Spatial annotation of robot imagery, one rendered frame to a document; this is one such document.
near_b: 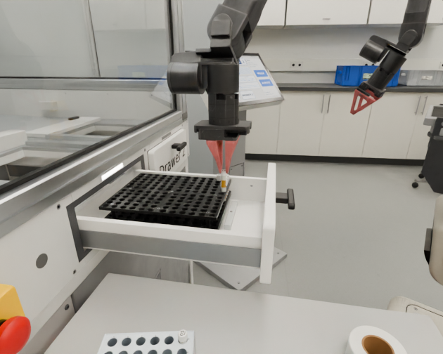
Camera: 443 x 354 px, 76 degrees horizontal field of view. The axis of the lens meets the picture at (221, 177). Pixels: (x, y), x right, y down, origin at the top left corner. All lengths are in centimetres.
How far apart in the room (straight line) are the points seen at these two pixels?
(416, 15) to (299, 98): 248
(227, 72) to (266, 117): 294
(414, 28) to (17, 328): 107
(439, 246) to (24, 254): 83
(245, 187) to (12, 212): 45
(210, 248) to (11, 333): 27
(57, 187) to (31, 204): 5
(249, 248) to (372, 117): 329
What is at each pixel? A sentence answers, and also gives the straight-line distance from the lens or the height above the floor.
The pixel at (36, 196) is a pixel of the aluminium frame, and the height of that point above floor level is 97.
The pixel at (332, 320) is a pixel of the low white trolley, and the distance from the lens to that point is 54.
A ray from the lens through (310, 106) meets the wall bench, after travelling 347.
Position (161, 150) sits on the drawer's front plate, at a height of 92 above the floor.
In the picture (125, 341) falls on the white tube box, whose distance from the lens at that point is 47.
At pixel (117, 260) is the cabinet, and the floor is 72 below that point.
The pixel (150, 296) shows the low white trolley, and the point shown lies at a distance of 56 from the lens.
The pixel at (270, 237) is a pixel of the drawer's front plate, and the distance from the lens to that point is 43.
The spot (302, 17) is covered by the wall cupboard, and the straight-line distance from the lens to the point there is 376.
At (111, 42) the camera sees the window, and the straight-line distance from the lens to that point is 68.
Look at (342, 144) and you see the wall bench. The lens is 364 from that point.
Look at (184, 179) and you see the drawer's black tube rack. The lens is 65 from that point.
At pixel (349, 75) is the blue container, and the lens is 366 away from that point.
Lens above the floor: 115
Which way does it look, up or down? 22 degrees down
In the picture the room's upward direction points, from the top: straight up
